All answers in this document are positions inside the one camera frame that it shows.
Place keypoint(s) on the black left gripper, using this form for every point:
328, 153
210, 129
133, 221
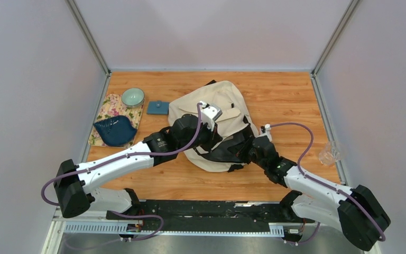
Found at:
213, 137

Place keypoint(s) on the beige canvas backpack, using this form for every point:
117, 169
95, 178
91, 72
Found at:
235, 125

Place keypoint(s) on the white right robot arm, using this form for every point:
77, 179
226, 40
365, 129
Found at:
355, 212

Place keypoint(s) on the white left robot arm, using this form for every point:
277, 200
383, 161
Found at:
75, 184

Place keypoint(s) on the small blue wallet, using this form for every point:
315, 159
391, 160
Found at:
158, 108

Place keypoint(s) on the clear plastic cup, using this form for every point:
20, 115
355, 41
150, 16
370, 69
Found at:
331, 153

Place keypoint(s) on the pale green ceramic bowl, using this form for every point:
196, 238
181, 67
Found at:
133, 97

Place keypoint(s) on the dark blue leaf dish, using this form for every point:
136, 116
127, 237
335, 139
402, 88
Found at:
115, 131

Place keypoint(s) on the floral cloth placemat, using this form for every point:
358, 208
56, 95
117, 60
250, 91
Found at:
113, 106

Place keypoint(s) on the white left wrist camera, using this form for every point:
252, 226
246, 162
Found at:
209, 113

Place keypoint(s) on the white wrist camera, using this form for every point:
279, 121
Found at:
265, 131
209, 113

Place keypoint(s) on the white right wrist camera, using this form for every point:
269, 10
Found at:
265, 131

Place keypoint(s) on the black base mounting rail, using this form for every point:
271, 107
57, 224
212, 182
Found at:
214, 217

